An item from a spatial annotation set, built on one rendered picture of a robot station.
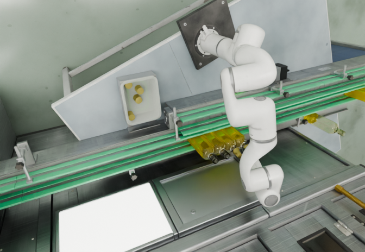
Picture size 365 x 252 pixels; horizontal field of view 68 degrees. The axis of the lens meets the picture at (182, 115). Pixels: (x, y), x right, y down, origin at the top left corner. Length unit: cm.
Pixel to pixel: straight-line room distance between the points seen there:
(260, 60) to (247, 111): 17
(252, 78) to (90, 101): 78
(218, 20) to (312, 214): 96
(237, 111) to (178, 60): 64
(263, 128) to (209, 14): 72
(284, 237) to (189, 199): 40
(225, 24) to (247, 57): 54
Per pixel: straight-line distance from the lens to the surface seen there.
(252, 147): 90
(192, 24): 135
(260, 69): 87
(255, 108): 82
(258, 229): 116
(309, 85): 168
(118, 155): 125
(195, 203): 120
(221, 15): 142
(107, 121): 139
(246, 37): 103
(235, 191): 125
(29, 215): 144
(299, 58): 185
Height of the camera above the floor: 199
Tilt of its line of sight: 56 degrees down
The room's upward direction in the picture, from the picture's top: 135 degrees clockwise
